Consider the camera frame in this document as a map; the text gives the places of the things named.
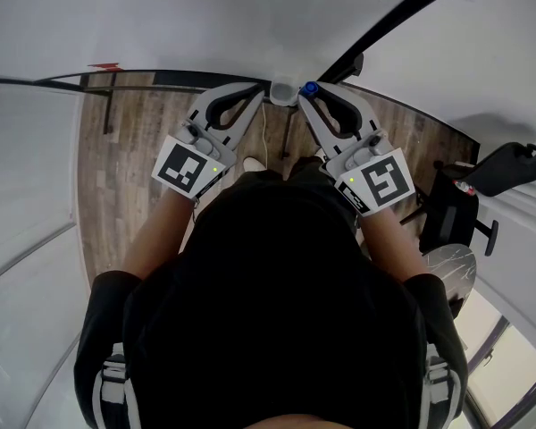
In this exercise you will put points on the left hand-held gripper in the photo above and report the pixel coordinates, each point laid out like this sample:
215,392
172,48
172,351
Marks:
183,168

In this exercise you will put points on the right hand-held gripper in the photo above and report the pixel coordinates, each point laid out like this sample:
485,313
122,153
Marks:
384,181

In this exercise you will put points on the small blue cap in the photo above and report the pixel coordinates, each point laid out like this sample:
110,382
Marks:
309,90

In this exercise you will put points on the person's right forearm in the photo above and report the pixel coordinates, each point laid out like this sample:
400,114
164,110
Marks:
393,244

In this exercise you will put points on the person's left forearm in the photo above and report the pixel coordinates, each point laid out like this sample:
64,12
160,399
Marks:
161,239

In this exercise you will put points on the white round container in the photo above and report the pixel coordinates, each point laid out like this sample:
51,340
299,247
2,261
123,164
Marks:
282,92

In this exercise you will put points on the person's white shoe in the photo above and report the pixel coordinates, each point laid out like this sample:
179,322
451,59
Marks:
253,163

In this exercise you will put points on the thin dark pole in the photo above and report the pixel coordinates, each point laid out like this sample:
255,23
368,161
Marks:
286,134

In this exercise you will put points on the red label strip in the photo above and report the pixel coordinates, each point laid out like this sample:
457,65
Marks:
103,66

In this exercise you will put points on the red-capped bottle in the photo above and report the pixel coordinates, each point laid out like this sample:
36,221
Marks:
464,187

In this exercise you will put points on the black office chair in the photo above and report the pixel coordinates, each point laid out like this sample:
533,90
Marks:
451,212

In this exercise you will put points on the black curved headrest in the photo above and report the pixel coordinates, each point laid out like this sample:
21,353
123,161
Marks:
509,168

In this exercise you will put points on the round marble table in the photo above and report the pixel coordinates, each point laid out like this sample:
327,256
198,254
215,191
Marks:
451,268

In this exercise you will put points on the person in dark shirt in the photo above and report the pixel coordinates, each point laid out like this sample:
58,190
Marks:
272,293

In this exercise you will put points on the dark-framed window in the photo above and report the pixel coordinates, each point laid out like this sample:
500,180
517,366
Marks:
513,373

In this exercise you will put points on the dark metal bracket bar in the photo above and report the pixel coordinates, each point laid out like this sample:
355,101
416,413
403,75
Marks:
108,105

